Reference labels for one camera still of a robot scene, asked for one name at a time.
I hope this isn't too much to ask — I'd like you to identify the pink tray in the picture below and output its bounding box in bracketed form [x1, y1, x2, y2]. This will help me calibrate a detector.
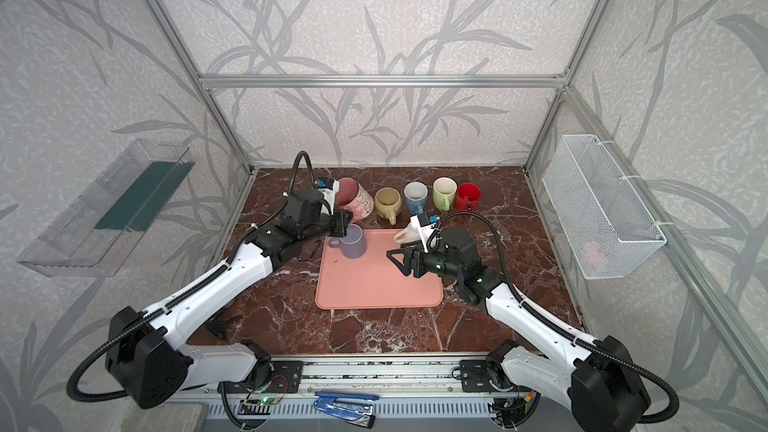
[315, 229, 443, 310]

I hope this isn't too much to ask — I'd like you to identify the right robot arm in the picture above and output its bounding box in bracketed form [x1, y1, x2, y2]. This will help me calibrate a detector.
[387, 225, 680, 431]

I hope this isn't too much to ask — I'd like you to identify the blue mug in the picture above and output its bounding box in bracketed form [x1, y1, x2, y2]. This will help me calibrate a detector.
[403, 181, 429, 215]

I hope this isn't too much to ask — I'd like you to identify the red mug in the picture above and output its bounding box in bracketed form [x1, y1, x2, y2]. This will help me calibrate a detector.
[455, 182, 482, 212]

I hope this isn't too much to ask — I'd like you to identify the white wire basket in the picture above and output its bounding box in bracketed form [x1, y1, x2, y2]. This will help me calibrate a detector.
[543, 134, 667, 280]

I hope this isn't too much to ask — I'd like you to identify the blue stapler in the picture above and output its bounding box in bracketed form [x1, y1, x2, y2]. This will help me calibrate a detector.
[313, 391, 380, 429]

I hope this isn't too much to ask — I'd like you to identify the light green mug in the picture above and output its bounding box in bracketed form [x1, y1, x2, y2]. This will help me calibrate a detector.
[432, 177, 458, 212]

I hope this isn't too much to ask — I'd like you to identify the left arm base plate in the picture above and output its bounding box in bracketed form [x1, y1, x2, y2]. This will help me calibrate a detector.
[259, 360, 304, 394]

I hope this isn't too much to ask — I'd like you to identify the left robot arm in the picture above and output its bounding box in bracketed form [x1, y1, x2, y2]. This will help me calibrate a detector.
[66, 178, 353, 409]

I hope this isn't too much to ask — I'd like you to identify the clear plastic wall bin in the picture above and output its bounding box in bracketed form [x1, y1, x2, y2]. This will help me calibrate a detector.
[17, 139, 195, 277]

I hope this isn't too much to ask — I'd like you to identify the pink patterned mug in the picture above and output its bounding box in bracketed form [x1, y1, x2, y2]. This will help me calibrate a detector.
[335, 177, 374, 222]

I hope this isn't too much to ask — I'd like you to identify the purple mug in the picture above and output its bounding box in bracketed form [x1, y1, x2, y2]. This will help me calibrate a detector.
[328, 224, 367, 259]

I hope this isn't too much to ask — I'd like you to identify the grey foam block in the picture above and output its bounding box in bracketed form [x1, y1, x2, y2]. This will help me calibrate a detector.
[117, 403, 207, 432]

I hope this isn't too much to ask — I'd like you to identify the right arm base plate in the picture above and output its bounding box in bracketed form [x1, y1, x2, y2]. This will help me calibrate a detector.
[451, 359, 497, 393]

